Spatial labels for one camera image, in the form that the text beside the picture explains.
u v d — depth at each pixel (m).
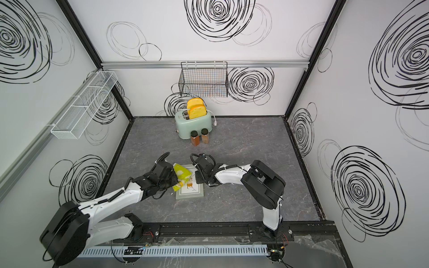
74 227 0.40
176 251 0.96
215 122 1.12
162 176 0.67
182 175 0.86
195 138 0.99
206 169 0.71
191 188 0.87
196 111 0.97
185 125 1.00
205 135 1.00
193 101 0.98
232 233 0.76
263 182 0.52
